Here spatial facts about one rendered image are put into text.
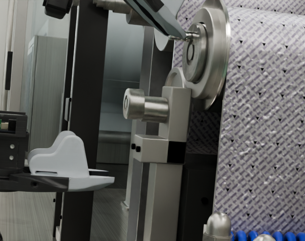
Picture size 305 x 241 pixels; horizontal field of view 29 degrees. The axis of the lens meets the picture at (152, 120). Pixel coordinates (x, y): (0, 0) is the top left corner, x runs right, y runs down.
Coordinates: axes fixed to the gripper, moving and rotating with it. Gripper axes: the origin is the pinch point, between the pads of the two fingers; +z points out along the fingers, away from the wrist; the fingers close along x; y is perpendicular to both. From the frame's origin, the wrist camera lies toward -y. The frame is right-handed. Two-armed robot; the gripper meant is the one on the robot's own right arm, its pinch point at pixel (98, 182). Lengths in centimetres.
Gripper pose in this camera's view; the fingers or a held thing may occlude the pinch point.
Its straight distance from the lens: 68.8
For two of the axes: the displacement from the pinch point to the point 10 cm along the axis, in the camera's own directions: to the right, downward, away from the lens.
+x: -2.3, -0.7, 9.7
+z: 9.7, 0.7, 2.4
